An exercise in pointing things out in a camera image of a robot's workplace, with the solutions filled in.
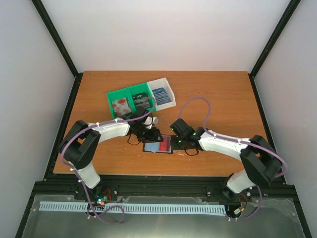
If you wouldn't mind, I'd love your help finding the black leather card holder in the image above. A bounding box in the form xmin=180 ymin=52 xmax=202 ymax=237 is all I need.
xmin=143 ymin=135 xmax=178 ymax=154

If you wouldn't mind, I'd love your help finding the red credit card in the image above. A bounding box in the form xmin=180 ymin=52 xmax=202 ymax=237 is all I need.
xmin=159 ymin=135 xmax=171 ymax=153

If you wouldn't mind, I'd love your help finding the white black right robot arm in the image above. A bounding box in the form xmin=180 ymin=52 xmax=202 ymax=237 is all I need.
xmin=170 ymin=119 xmax=286 ymax=194

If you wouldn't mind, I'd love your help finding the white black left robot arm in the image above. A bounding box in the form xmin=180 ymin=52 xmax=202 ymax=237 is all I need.
xmin=58 ymin=107 xmax=163 ymax=200

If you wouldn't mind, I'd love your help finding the red white card stack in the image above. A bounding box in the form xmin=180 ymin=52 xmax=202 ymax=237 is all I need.
xmin=111 ymin=98 xmax=132 ymax=117

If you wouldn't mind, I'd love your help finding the black card stack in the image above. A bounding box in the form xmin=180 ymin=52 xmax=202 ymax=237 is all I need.
xmin=132 ymin=92 xmax=152 ymax=109

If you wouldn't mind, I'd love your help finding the blue card stack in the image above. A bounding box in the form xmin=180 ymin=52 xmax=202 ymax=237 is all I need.
xmin=152 ymin=87 xmax=171 ymax=106

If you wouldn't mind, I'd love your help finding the green double plastic bin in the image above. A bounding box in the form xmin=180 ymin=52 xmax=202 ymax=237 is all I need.
xmin=106 ymin=83 xmax=152 ymax=119

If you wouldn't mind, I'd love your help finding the white plastic bin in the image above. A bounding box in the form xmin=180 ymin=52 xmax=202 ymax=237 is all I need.
xmin=147 ymin=78 xmax=176 ymax=111

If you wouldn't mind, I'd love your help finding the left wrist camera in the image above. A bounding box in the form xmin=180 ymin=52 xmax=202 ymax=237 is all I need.
xmin=143 ymin=116 xmax=159 ymax=129

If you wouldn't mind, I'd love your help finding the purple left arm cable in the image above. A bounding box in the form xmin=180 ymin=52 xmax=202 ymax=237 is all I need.
xmin=60 ymin=96 xmax=157 ymax=225

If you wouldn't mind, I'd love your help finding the metal base plate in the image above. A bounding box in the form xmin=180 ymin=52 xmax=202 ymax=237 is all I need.
xmin=22 ymin=195 xmax=305 ymax=238

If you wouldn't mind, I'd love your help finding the light blue cable duct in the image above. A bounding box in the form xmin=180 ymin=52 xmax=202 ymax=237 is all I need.
xmin=39 ymin=201 xmax=226 ymax=216

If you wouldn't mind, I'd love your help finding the black frame rail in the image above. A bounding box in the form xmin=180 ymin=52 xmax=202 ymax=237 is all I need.
xmin=31 ymin=0 xmax=84 ymax=77

